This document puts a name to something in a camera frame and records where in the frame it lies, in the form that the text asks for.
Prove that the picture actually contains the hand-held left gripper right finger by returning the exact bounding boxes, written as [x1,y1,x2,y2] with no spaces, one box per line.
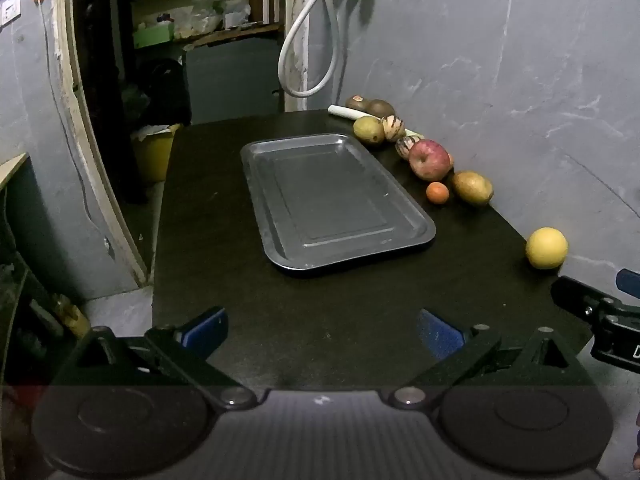
[388,308,591,411]

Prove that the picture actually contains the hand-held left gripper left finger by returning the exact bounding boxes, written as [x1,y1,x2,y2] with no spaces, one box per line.
[54,306,259,411]

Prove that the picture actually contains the round yellow citrus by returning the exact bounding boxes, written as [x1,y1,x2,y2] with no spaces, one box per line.
[525,227,569,270]

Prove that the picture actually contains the yellow-green pear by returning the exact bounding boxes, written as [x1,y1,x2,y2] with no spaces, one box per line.
[353,115,386,146]
[452,171,494,207]

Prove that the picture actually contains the grey metal tray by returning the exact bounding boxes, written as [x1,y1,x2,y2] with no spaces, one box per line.
[240,133,437,278]

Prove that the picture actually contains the red apple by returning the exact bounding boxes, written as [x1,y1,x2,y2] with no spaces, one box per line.
[409,139,452,182]

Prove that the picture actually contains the yellow bucket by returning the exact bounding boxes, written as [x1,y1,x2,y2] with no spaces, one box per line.
[131,123,184,184]

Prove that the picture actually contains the white green leek stalk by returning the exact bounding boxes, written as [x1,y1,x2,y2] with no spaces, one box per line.
[328,105,425,141]

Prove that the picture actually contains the black bag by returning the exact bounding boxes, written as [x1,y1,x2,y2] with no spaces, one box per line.
[136,57,192,127]

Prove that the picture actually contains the dark grey cabinet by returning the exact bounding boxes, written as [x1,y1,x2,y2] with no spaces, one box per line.
[184,36,285,126]

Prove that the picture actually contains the wooden board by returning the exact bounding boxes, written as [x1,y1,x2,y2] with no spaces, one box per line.
[0,152,29,192]

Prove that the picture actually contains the green box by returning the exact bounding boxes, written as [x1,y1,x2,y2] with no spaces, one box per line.
[132,22,176,49]

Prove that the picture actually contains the clear plastic bags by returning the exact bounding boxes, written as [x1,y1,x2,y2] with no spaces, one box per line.
[172,0,252,37]

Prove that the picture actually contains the yellow tool handle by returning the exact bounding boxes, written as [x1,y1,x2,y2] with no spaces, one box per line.
[56,294,92,341]

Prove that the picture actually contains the thin wall cable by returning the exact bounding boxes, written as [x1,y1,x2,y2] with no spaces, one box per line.
[38,1,110,253]

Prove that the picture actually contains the white flexible hose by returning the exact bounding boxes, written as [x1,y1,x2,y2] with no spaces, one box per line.
[277,0,352,99]

